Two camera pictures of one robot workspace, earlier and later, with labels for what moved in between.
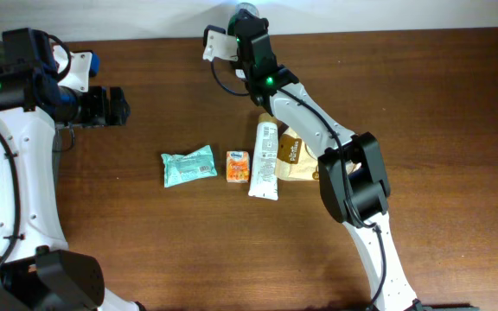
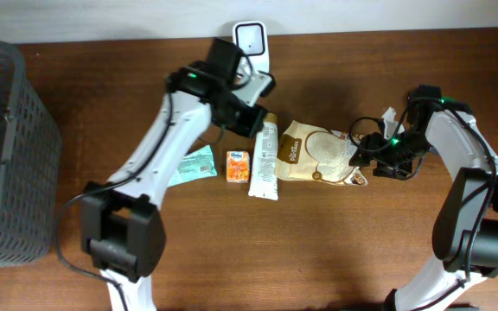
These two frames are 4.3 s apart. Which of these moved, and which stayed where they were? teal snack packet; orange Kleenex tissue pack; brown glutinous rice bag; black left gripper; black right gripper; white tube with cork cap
Moved: black right gripper; black left gripper
Stayed: teal snack packet; orange Kleenex tissue pack; brown glutinous rice bag; white tube with cork cap
